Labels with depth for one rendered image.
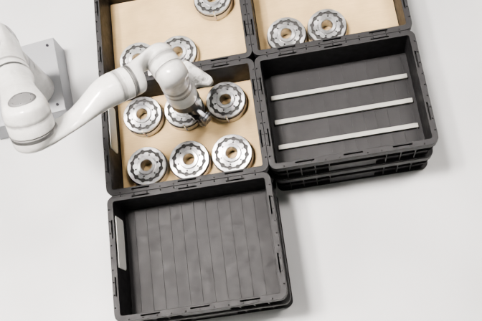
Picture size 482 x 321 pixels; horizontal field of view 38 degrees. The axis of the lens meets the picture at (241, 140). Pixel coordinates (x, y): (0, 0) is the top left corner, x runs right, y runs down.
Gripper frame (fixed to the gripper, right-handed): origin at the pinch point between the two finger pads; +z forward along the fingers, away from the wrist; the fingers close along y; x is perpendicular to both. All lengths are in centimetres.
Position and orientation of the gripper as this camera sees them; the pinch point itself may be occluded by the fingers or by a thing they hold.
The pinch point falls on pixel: (194, 115)
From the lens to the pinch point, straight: 182.7
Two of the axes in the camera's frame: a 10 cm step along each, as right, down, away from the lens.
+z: 1.4, 3.1, 9.4
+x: 6.1, -7.8, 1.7
